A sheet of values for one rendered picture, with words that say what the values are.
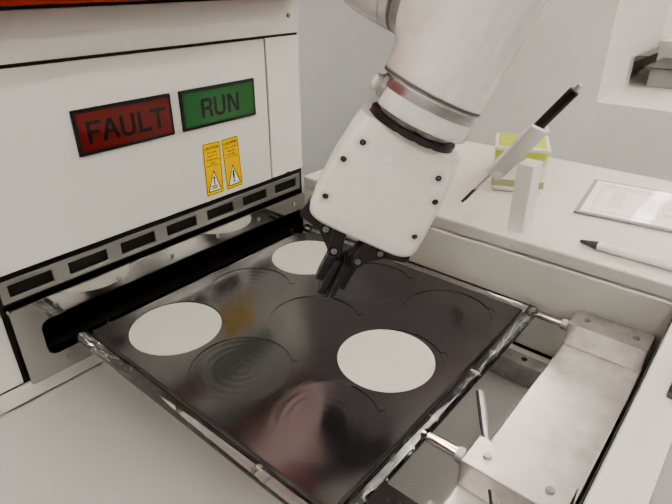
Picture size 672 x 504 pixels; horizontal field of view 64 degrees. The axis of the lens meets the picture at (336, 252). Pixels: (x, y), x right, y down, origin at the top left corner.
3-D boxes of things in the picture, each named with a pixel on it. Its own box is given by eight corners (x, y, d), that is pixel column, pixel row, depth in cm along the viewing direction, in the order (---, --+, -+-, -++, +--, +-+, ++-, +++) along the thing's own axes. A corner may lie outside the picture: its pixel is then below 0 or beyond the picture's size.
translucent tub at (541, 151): (488, 190, 78) (495, 145, 75) (490, 174, 85) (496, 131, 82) (542, 196, 76) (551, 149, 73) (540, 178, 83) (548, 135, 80)
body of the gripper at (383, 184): (361, 95, 39) (301, 221, 44) (483, 155, 40) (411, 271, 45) (363, 77, 46) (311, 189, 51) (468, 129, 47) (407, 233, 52)
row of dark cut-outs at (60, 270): (1, 303, 55) (-6, 283, 54) (297, 186, 85) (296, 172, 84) (3, 305, 55) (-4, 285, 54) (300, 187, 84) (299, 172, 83)
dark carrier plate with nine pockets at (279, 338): (92, 335, 59) (91, 330, 59) (305, 232, 82) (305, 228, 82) (330, 515, 39) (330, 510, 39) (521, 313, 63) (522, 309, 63)
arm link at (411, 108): (380, 72, 38) (361, 110, 39) (489, 126, 39) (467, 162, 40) (379, 55, 45) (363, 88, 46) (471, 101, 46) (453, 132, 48)
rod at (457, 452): (417, 443, 46) (418, 431, 46) (426, 433, 47) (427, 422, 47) (465, 471, 44) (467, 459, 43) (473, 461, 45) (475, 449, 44)
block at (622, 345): (562, 343, 60) (568, 321, 59) (573, 329, 62) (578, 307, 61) (640, 373, 56) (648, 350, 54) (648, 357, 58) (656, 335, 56)
